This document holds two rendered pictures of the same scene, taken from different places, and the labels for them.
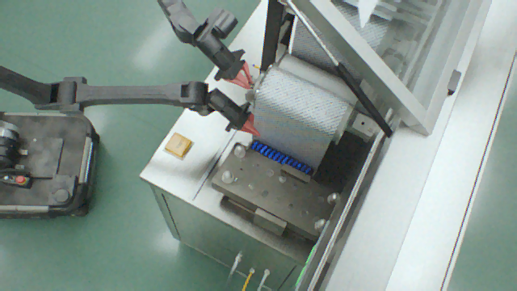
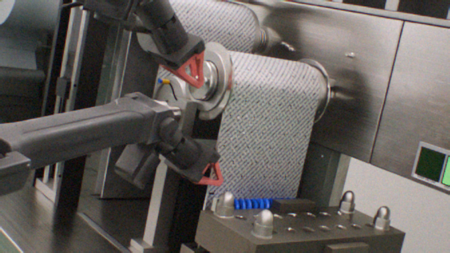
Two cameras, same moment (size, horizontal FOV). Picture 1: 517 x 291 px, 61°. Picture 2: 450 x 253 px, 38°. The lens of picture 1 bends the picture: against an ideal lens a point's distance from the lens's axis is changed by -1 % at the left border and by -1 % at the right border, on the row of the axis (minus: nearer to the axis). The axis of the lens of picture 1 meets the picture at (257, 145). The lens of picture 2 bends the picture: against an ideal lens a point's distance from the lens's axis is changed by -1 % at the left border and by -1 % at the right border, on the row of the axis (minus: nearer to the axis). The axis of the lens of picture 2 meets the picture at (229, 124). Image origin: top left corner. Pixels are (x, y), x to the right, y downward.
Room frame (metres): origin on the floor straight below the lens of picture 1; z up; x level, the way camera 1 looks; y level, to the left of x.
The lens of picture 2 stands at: (0.04, 1.06, 1.38)
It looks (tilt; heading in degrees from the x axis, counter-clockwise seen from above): 9 degrees down; 300
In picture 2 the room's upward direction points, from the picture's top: 12 degrees clockwise
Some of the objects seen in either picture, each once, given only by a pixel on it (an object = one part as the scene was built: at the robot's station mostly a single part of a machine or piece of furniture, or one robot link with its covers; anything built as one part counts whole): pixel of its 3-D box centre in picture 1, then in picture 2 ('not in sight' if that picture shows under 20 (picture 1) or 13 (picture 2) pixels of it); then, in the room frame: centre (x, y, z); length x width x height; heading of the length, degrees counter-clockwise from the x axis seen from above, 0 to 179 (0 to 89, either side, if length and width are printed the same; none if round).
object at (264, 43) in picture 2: not in sight; (252, 38); (0.84, -0.36, 1.33); 0.07 x 0.07 x 0.07; 69
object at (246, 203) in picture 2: (282, 159); (260, 207); (0.59, -0.09, 1.03); 0.21 x 0.04 x 0.03; 69
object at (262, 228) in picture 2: (228, 175); (264, 222); (0.50, 0.08, 1.05); 0.04 x 0.04 x 0.04
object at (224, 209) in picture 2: (240, 149); (226, 203); (0.59, 0.05, 1.05); 0.04 x 0.04 x 0.04
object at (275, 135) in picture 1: (287, 142); (260, 164); (0.61, -0.09, 1.11); 0.23 x 0.01 x 0.18; 70
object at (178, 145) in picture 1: (178, 145); not in sight; (0.64, 0.27, 0.91); 0.07 x 0.07 x 0.02; 69
